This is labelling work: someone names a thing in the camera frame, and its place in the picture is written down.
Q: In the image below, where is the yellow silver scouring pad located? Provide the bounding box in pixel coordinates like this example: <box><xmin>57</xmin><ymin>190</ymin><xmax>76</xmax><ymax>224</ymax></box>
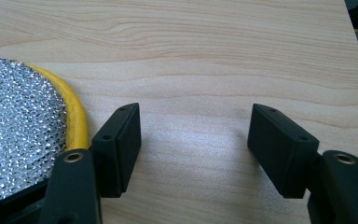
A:
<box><xmin>0</xmin><ymin>55</ymin><xmax>90</xmax><ymax>202</ymax></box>

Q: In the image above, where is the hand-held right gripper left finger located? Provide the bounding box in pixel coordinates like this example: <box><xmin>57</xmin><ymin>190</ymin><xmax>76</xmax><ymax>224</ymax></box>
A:
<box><xmin>89</xmin><ymin>102</ymin><xmax>143</xmax><ymax>199</ymax></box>

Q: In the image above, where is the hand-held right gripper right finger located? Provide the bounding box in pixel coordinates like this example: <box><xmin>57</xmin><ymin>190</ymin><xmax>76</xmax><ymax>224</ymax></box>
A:
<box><xmin>247</xmin><ymin>103</ymin><xmax>321</xmax><ymax>200</ymax></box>

